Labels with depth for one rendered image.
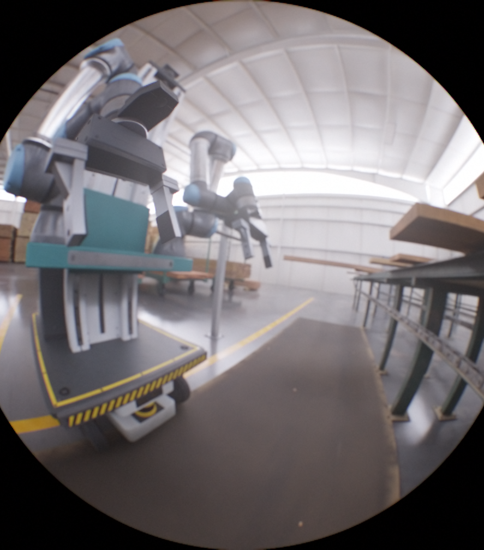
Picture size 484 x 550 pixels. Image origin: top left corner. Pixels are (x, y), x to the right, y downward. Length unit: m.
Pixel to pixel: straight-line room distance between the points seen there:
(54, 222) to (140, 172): 0.34
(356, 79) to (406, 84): 1.66
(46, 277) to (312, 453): 1.29
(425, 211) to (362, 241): 9.61
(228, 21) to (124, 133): 6.42
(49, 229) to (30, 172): 0.16
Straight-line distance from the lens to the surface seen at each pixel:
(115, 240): 0.77
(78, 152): 0.21
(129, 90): 0.35
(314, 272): 9.79
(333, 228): 10.06
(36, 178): 0.54
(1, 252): 10.40
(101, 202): 0.76
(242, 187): 0.64
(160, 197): 0.27
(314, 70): 7.03
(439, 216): 0.42
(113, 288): 0.88
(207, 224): 0.85
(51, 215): 0.57
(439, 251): 11.12
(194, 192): 0.63
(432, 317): 1.09
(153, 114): 0.28
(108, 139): 0.23
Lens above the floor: 0.72
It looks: 3 degrees down
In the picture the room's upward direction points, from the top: 6 degrees clockwise
